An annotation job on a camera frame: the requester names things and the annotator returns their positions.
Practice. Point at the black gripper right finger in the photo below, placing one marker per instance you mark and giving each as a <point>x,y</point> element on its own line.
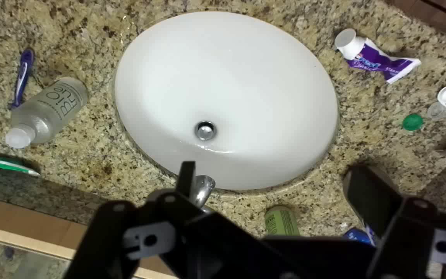
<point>410,232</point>

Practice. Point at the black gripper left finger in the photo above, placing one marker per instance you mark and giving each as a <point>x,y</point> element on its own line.
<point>119,238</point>

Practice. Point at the chrome faucet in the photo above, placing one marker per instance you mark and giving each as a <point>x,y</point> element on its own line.
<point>202,190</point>

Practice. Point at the green round cap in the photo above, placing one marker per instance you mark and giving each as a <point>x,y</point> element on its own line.
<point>413,122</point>

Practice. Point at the green soap bottle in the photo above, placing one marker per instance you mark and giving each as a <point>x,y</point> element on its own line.
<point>281,221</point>

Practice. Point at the clear plastic bottle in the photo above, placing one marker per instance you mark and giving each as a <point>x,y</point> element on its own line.
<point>46,114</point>

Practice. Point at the white oval sink basin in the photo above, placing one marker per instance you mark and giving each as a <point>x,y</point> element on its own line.
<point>244,100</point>

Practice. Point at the purple toothpaste tube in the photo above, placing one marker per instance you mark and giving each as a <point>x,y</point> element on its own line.
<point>362,53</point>

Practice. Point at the blue toothbrush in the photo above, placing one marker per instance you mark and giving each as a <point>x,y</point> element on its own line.
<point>24,72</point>

